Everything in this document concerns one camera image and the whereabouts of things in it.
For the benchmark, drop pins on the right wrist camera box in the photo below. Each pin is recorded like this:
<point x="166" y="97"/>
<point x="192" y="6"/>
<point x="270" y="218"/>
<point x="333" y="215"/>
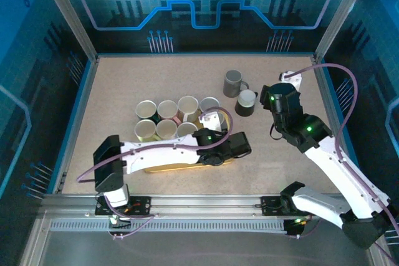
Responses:
<point x="293" y="79"/>

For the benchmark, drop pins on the cream mug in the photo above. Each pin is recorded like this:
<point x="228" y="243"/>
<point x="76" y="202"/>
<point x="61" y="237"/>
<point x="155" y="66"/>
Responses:
<point x="166" y="129"/>

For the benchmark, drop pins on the aluminium frame post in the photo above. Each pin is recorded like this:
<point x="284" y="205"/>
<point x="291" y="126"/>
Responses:
<point x="342" y="13"/>
<point x="69" y="13"/>

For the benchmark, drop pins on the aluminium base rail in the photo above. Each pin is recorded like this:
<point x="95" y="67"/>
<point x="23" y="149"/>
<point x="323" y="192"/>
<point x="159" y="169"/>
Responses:
<point x="202" y="205"/>

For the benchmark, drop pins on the grey mug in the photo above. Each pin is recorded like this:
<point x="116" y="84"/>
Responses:
<point x="233" y="83"/>

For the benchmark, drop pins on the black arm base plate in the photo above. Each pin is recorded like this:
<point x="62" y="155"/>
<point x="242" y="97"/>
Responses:
<point x="140" y="207"/>
<point x="271" y="207"/>

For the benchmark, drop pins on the white mug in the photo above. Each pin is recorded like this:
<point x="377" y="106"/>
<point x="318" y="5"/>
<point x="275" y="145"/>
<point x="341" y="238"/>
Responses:
<point x="146" y="109"/>
<point x="188" y="105"/>

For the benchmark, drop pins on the black mug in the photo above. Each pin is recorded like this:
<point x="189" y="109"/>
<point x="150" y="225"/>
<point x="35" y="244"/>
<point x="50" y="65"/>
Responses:
<point x="246" y="102"/>

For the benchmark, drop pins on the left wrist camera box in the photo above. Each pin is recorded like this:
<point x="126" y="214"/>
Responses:
<point x="212" y="121"/>

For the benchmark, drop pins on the gold tray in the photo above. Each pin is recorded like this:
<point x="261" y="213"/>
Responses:
<point x="174" y="168"/>

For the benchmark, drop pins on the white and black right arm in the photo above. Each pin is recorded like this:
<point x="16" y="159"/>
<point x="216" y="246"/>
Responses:
<point x="343" y="172"/>

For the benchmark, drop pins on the pink mug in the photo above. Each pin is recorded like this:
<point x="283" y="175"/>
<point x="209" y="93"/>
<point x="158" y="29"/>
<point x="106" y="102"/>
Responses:
<point x="167" y="109"/>

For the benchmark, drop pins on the blue table rim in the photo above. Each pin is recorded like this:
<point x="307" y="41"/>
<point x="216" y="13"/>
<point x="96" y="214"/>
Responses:
<point x="72" y="122"/>

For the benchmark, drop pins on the light blue mug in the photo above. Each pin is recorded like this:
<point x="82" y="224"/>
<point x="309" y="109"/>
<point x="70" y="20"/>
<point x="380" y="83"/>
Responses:
<point x="209" y="104"/>

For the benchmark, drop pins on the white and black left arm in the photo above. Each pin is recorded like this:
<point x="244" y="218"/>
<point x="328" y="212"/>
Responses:
<point x="156" y="157"/>

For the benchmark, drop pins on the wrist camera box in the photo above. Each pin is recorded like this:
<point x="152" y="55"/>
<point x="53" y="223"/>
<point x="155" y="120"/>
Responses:
<point x="212" y="121"/>
<point x="293" y="79"/>

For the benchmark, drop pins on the light green mug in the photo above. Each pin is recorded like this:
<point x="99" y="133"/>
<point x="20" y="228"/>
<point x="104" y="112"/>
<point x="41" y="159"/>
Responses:
<point x="145" y="129"/>

